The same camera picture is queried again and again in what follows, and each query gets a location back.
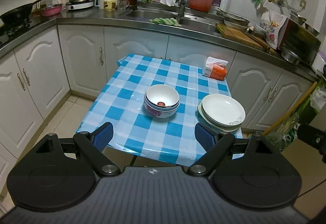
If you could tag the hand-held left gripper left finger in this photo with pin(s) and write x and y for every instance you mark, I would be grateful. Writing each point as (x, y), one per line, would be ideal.
(103, 134)

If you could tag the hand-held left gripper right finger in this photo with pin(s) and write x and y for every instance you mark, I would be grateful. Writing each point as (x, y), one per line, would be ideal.
(203, 136)

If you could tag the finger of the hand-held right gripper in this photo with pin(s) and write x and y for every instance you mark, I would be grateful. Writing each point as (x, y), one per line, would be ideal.
(312, 137)

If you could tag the large green eared floral plate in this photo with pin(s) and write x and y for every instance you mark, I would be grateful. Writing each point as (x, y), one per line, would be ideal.
(199, 110)

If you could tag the white plate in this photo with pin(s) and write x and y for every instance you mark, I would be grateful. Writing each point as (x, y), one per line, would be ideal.
(221, 108)

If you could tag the blue cartoon bowl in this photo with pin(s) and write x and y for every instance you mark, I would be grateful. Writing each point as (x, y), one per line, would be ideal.
(175, 107)

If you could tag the white floral bowl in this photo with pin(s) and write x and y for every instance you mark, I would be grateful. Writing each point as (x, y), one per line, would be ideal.
(155, 113)

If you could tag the red bowl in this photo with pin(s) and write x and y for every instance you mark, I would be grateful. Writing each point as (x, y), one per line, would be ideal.
(163, 94)

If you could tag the blue white checked tablecloth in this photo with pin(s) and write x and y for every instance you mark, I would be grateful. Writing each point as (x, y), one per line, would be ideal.
(127, 101)

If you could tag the orange tissue pack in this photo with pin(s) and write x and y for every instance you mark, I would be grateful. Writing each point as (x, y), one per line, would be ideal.
(216, 72)

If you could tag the white kitchen cabinet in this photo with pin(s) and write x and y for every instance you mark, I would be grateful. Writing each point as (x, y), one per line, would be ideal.
(81, 55)

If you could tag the small steel basin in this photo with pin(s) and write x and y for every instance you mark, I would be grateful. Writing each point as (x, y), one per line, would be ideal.
(290, 57)

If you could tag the large steel pot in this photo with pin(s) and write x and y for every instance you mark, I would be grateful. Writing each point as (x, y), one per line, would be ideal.
(303, 40)

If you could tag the wooden cutting board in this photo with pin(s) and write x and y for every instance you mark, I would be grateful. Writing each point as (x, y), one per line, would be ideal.
(234, 34)

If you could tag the floral plastic bag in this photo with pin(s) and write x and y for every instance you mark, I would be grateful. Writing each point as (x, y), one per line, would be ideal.
(275, 30)

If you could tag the stacked steel basins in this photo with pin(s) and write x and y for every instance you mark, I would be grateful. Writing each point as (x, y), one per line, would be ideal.
(235, 21)

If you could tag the green dishcloth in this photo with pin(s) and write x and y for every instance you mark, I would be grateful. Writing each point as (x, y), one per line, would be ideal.
(165, 21)

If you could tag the steel double sink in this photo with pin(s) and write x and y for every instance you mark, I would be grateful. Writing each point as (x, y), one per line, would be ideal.
(147, 13)

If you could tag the yellow mug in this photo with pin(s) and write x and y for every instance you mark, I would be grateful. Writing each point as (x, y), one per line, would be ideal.
(109, 5)

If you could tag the white induction cooker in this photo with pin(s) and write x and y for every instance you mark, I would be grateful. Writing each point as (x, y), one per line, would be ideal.
(79, 6)

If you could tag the white mug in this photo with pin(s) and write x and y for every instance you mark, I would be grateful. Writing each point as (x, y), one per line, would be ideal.
(101, 2)

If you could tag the glass cup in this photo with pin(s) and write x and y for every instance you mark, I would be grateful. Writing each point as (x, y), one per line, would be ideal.
(122, 4)

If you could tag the pink bowl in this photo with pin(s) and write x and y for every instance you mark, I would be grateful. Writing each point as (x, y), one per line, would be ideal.
(51, 11)

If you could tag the gas stove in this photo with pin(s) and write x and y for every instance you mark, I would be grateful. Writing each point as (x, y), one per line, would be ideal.
(12, 33)

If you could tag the white cloth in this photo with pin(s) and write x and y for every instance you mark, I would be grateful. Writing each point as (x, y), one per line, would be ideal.
(168, 1)

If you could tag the black wok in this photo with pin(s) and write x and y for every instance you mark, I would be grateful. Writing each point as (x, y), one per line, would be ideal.
(15, 15)

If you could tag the wall socket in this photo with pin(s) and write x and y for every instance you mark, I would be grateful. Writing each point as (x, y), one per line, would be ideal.
(303, 3)

